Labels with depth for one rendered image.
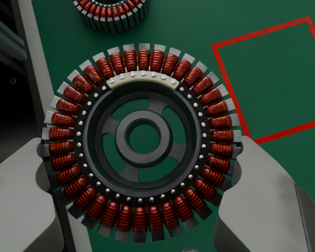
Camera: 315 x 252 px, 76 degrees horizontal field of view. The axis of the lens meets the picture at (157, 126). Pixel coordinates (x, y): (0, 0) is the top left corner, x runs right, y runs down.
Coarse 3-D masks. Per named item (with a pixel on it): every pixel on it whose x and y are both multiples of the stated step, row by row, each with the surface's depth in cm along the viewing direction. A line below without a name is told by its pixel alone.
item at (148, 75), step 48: (144, 48) 12; (96, 96) 11; (144, 96) 14; (192, 96) 12; (48, 144) 11; (96, 144) 13; (192, 144) 13; (96, 192) 11; (144, 192) 11; (192, 192) 10; (144, 240) 10
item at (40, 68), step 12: (24, 0) 31; (24, 12) 31; (24, 24) 31; (36, 24) 31; (36, 36) 31; (36, 48) 30; (36, 60) 30; (36, 72) 30; (48, 72) 30; (48, 84) 29; (48, 96) 29; (48, 108) 29; (72, 216) 27; (72, 228) 26; (84, 228) 26; (84, 240) 26
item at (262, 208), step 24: (240, 144) 11; (240, 168) 9; (264, 168) 9; (240, 192) 8; (264, 192) 8; (288, 192) 8; (240, 216) 7; (264, 216) 7; (288, 216) 7; (216, 240) 7; (240, 240) 6; (264, 240) 6; (288, 240) 6
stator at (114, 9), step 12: (72, 0) 28; (84, 0) 27; (108, 0) 29; (120, 0) 29; (132, 0) 27; (144, 0) 28; (84, 12) 27; (96, 12) 27; (108, 12) 27; (120, 12) 27; (132, 12) 28; (144, 12) 29; (96, 24) 28; (108, 24) 28; (120, 24) 28; (132, 24) 29
